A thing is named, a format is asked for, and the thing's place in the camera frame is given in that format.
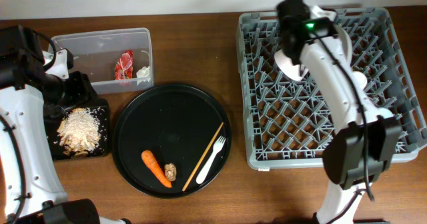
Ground rice and peanut shell scraps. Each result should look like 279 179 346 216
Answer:
46 106 109 157

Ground red snack wrapper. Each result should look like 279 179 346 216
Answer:
114 50 133 80

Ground white tissue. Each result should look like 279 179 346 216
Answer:
136 67 151 79

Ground orange carrot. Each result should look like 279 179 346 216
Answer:
141 150 172 188

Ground round black tray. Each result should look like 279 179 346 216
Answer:
112 84 232 199

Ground brown walnut lump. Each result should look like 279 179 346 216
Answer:
164 163 177 181

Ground wooden chopstick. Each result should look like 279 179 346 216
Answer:
182 122 224 192

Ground white plastic fork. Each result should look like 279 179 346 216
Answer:
196 136 226 184

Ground pink bowl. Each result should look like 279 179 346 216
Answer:
274 50 308 81

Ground grey plate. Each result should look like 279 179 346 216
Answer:
334 25 353 66

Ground white paper cup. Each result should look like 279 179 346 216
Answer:
353 71 368 89

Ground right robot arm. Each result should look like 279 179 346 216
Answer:
275 0 402 223

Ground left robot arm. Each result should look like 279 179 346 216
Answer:
1 25 111 223

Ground grey dishwasher rack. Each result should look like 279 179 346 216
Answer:
236 7 426 171

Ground black rectangular tray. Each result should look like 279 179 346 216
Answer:
45 98 111 161

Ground clear plastic bin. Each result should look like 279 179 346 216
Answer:
52 27 154 95

